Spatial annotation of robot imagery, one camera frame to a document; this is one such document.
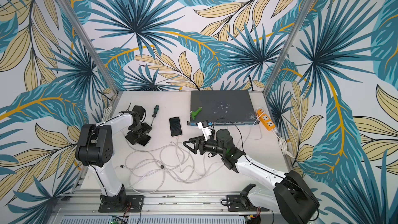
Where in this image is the phone with white case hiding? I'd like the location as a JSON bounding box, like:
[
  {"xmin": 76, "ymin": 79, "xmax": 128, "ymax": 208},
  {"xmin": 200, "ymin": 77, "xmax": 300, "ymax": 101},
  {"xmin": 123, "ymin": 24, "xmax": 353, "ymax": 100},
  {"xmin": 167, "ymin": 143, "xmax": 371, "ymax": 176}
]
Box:
[{"xmin": 169, "ymin": 117, "xmax": 182, "ymax": 137}]

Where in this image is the phone with light blue case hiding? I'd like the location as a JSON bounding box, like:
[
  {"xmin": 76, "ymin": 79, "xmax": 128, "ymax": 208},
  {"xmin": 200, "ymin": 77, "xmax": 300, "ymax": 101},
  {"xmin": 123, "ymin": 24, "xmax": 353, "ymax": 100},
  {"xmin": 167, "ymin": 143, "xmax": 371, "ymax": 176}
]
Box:
[{"xmin": 136, "ymin": 135, "xmax": 151, "ymax": 146}]

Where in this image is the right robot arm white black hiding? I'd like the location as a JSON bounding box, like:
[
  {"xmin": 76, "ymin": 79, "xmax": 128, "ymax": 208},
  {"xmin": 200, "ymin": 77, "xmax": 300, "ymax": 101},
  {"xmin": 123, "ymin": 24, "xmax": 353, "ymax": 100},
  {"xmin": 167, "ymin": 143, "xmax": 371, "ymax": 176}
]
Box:
[{"xmin": 183, "ymin": 129, "xmax": 320, "ymax": 224}]

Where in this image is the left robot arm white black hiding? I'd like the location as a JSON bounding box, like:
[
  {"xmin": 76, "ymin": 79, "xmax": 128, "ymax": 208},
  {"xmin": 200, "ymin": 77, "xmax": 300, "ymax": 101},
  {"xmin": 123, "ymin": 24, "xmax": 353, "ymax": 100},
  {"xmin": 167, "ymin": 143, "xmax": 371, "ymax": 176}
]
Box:
[{"xmin": 75, "ymin": 105, "xmax": 152, "ymax": 209}]

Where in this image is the green plastic tool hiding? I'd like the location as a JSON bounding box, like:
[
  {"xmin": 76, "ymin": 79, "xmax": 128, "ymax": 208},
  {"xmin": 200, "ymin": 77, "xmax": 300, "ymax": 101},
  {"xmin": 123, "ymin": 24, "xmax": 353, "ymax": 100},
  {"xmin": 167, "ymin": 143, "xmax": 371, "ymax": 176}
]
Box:
[{"xmin": 190, "ymin": 107, "xmax": 202, "ymax": 120}]

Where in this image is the green black screwdriver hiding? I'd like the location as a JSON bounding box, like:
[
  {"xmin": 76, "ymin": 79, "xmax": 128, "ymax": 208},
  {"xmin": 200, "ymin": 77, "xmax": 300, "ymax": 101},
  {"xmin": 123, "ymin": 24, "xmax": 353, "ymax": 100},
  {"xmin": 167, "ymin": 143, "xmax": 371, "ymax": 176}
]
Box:
[{"xmin": 151, "ymin": 105, "xmax": 159, "ymax": 125}]

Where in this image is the orange power strip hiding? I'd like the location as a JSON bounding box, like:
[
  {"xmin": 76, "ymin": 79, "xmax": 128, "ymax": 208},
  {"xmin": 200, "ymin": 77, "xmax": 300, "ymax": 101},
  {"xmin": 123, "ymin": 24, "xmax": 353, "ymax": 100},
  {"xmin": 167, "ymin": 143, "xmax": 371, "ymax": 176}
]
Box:
[{"xmin": 256, "ymin": 108, "xmax": 276, "ymax": 131}]

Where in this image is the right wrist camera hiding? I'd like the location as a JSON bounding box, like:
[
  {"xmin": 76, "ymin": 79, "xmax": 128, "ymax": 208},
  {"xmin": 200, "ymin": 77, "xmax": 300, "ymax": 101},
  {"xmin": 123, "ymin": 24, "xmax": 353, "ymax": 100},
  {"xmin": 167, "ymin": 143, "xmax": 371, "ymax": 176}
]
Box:
[{"xmin": 198, "ymin": 121, "xmax": 215, "ymax": 141}]

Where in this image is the white charging cable tangle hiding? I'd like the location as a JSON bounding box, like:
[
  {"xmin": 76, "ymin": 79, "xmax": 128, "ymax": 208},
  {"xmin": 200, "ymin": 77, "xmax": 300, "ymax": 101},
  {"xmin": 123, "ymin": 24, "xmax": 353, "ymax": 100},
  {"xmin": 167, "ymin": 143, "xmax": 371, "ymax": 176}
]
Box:
[{"xmin": 107, "ymin": 139, "xmax": 224, "ymax": 196}]

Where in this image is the grey network switch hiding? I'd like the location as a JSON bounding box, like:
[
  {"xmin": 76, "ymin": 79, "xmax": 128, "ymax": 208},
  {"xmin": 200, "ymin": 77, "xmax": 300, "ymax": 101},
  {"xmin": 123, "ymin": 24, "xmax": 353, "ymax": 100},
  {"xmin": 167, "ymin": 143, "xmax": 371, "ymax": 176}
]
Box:
[{"xmin": 187, "ymin": 90, "xmax": 257, "ymax": 126}]

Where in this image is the coiled white power cord left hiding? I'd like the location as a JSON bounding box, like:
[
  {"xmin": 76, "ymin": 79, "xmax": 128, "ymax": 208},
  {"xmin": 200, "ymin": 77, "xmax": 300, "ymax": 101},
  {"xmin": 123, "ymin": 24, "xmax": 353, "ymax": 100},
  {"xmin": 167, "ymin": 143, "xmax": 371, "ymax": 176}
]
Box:
[{"xmin": 101, "ymin": 105, "xmax": 113, "ymax": 123}]

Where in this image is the coiled white power cord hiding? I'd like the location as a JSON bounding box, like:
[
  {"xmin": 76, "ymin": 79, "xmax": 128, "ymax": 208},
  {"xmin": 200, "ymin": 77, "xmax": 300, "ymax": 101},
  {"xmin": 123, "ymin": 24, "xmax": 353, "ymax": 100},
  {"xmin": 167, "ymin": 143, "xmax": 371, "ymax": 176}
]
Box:
[
  {"xmin": 273, "ymin": 129, "xmax": 296, "ymax": 159},
  {"xmin": 101, "ymin": 105, "xmax": 113, "ymax": 123}
]

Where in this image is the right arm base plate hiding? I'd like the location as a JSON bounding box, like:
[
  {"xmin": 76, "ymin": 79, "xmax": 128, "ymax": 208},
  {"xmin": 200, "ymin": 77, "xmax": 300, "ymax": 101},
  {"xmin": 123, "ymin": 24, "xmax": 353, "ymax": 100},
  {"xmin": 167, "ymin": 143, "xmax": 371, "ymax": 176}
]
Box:
[{"xmin": 221, "ymin": 194, "xmax": 269, "ymax": 213}]

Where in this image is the coiled white power cord right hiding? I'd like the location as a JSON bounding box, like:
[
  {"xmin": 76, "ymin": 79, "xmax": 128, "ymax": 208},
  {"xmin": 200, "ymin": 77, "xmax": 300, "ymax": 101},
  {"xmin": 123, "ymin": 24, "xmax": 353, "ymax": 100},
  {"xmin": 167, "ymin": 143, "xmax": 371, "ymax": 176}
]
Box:
[{"xmin": 273, "ymin": 129, "xmax": 296, "ymax": 159}]

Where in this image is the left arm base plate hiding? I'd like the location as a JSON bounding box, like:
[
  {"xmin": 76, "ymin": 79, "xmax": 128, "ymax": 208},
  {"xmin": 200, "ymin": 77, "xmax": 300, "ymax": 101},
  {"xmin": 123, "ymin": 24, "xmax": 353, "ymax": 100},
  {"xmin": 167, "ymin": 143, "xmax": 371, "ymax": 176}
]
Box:
[{"xmin": 98, "ymin": 195, "xmax": 145, "ymax": 213}]

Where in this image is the aluminium front rail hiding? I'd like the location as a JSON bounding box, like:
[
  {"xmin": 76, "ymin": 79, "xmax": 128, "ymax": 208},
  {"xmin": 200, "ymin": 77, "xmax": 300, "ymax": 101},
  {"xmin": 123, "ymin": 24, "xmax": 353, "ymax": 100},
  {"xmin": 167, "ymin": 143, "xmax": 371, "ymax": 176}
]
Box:
[{"xmin": 52, "ymin": 191, "xmax": 318, "ymax": 217}]

